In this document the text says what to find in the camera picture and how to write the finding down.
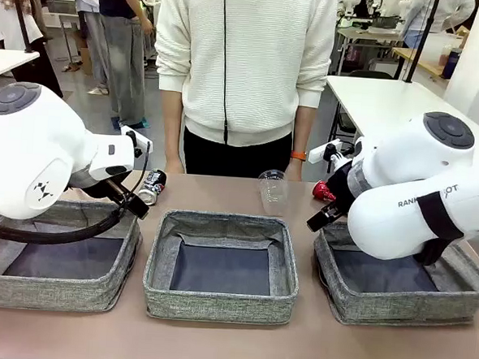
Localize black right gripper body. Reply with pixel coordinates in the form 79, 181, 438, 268
326, 162, 363, 215

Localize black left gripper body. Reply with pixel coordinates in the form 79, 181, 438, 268
69, 171, 119, 201

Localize crushed red drink can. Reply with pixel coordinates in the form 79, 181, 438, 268
312, 179, 339, 203

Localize crushed black drink can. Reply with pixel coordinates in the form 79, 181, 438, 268
136, 167, 169, 206

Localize clear plastic cup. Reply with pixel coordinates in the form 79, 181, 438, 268
255, 168, 291, 217

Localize person's left forearm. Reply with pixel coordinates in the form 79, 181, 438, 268
291, 105, 317, 154

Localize person's right forearm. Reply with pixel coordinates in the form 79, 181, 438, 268
158, 88, 188, 163

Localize person's left hand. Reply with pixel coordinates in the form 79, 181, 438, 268
284, 158, 306, 183

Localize person's right hand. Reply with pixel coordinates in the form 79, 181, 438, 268
164, 158, 186, 175

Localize large white table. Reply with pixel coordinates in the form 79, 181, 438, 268
321, 73, 479, 161

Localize black trousers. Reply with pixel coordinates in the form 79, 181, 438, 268
180, 125, 295, 182

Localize grey fabric basket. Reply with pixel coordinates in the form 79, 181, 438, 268
308, 218, 479, 333
0, 195, 145, 317
140, 207, 304, 328

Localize brown cardboard box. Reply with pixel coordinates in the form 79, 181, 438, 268
77, 45, 97, 76

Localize person in grey trousers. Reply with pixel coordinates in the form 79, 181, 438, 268
84, 0, 158, 130

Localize person in white shirt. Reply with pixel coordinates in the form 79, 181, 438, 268
49, 0, 115, 96

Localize white knit sweater torso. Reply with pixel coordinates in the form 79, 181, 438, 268
149, 0, 340, 154

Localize wooden table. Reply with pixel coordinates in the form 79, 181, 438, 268
391, 45, 455, 84

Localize small white table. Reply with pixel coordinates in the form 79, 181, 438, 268
0, 48, 41, 95

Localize white workbench with equipment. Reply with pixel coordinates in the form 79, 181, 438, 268
334, 25, 404, 79

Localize dark blue bottle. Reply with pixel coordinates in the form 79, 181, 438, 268
440, 44, 464, 80

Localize black sweater zipper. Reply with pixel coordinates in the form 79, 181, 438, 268
214, 0, 237, 145

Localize black stand pole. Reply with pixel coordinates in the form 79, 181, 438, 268
6, 0, 37, 54
403, 0, 442, 86

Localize person in plaid shirt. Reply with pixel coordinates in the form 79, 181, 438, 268
0, 0, 71, 99

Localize person in light blue shirt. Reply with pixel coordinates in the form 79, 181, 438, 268
397, 0, 477, 54

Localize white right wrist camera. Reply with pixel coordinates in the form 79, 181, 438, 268
307, 136, 355, 168

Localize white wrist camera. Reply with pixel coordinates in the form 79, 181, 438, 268
118, 124, 155, 154
307, 136, 355, 168

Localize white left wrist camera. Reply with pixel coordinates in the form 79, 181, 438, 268
118, 124, 155, 154

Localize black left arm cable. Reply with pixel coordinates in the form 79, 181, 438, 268
0, 134, 151, 252

